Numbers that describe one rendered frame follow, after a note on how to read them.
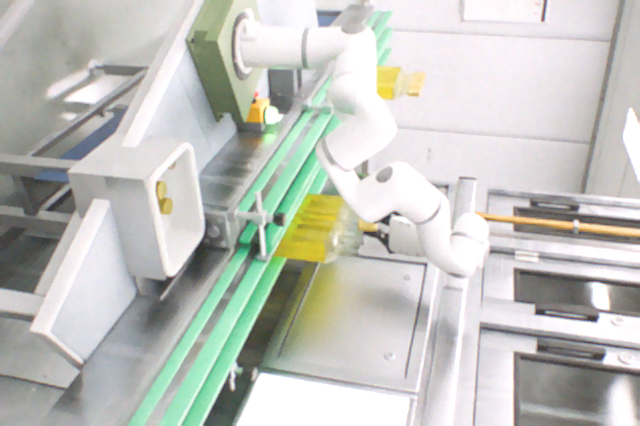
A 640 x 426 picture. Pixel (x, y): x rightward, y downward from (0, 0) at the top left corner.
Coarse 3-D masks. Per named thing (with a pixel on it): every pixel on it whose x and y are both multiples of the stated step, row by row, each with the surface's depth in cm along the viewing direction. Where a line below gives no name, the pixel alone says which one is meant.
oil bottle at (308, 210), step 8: (304, 208) 156; (312, 208) 156; (320, 208) 156; (328, 208) 156; (336, 208) 155; (304, 216) 154; (312, 216) 154; (320, 216) 153; (328, 216) 153; (336, 216) 152; (344, 216) 153; (344, 224) 153
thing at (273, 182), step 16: (384, 16) 269; (320, 96) 191; (304, 112) 181; (320, 112) 181; (304, 128) 172; (320, 128) 171; (288, 144) 163; (304, 144) 163; (272, 160) 155; (288, 160) 156; (304, 160) 157; (272, 176) 149; (288, 176) 148; (272, 192) 142; (240, 208) 136; (272, 208) 136
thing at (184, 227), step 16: (192, 160) 123; (160, 176) 125; (176, 176) 125; (192, 176) 124; (176, 192) 127; (192, 192) 126; (176, 208) 129; (192, 208) 129; (160, 224) 112; (176, 224) 131; (192, 224) 131; (160, 240) 114; (176, 240) 128; (192, 240) 128; (176, 256) 124; (176, 272) 121
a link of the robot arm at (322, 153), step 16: (320, 144) 122; (320, 160) 122; (336, 176) 121; (352, 176) 124; (368, 176) 122; (384, 176) 118; (400, 176) 116; (416, 176) 119; (352, 192) 121; (368, 192) 119; (384, 192) 118; (400, 192) 117; (416, 192) 118; (432, 192) 122; (352, 208) 122; (368, 208) 120; (384, 208) 120; (400, 208) 120; (416, 208) 120; (432, 208) 122
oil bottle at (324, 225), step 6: (294, 216) 154; (294, 222) 151; (300, 222) 151; (306, 222) 151; (312, 222) 151; (318, 222) 151; (324, 222) 151; (330, 222) 151; (336, 222) 151; (300, 228) 149; (306, 228) 149; (312, 228) 149; (318, 228) 149; (324, 228) 149; (330, 228) 149; (336, 228) 149; (342, 228) 150; (336, 234) 148; (342, 234) 149; (342, 240) 149
